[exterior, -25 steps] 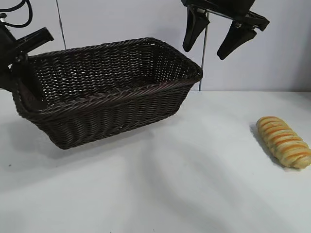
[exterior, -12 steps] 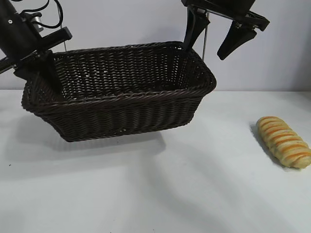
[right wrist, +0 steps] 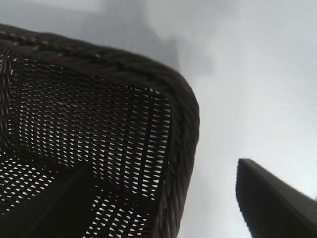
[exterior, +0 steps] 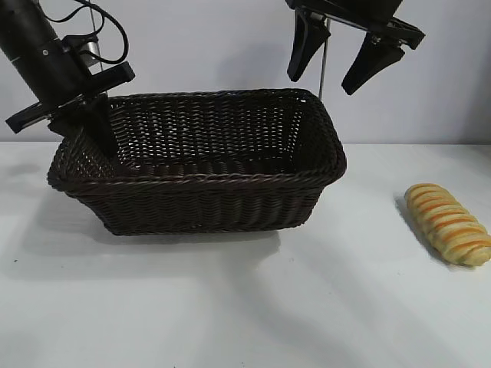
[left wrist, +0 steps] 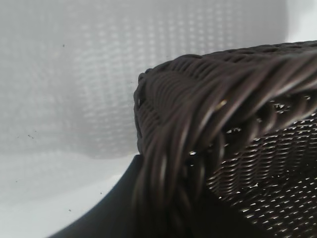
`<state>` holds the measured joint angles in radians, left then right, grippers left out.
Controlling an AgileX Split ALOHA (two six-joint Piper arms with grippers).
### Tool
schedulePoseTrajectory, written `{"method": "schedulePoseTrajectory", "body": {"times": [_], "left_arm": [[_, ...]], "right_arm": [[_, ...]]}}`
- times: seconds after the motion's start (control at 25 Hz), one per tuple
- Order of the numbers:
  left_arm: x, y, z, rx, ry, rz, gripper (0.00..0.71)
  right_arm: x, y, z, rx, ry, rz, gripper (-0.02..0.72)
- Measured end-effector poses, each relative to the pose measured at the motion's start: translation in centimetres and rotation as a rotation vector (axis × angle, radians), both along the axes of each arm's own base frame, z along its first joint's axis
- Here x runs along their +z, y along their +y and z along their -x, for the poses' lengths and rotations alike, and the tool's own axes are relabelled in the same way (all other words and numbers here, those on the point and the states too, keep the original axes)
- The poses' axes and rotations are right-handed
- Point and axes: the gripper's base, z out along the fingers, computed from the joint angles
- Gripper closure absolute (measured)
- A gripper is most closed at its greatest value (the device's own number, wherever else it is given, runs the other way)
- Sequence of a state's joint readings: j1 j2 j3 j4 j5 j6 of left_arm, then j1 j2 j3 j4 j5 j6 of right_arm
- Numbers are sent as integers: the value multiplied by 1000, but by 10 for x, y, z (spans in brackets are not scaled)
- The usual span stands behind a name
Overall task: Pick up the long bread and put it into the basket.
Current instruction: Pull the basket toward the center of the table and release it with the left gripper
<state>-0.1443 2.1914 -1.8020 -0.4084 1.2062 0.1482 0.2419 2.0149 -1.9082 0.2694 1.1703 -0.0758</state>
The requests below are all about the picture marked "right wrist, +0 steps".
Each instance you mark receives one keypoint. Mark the dark brown wicker basket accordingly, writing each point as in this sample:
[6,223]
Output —
[86,111]

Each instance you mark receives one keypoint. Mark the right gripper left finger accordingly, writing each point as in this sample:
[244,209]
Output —
[69,210]

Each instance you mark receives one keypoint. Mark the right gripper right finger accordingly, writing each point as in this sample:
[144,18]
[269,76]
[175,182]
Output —
[272,205]

